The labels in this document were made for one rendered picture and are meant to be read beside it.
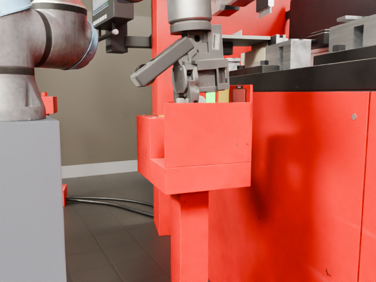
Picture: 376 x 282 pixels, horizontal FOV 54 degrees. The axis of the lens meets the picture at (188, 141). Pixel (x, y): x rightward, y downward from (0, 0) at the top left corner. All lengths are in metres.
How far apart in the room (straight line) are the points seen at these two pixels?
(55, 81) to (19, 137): 3.00
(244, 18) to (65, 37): 1.51
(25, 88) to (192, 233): 0.42
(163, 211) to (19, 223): 1.48
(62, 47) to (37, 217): 0.34
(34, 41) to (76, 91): 2.96
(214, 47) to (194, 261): 0.41
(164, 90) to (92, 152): 1.88
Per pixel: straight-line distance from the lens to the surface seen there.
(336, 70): 0.65
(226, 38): 1.16
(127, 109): 3.86
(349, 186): 0.63
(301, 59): 1.07
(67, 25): 0.84
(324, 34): 1.33
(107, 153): 3.84
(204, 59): 0.65
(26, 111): 0.74
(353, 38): 0.84
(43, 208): 0.75
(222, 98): 0.73
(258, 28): 2.23
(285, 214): 0.83
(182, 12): 0.63
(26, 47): 0.77
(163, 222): 2.18
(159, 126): 0.68
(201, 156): 0.61
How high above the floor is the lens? 0.83
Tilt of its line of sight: 7 degrees down
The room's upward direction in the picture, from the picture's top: straight up
